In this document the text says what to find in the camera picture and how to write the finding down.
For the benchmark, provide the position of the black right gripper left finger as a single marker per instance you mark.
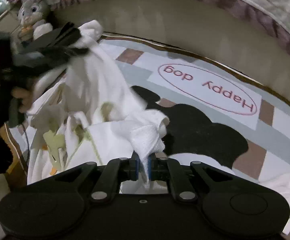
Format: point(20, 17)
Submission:
point(55, 206)

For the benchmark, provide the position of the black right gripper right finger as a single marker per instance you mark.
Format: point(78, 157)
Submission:
point(208, 203)

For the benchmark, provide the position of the white waffle knit garment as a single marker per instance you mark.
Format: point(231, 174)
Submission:
point(93, 114)

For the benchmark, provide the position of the person's left hand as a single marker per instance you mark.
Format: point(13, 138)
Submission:
point(25, 97)

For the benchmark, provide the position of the grey bunny plush toy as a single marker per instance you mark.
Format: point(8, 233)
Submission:
point(32, 17)

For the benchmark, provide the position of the black Mickey shaped mat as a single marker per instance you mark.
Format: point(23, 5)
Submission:
point(191, 131)

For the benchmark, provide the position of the checkered Happy dog rug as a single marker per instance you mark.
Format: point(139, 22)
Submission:
point(137, 144)

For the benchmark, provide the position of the beige sofa base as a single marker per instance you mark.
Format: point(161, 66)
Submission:
point(196, 27)

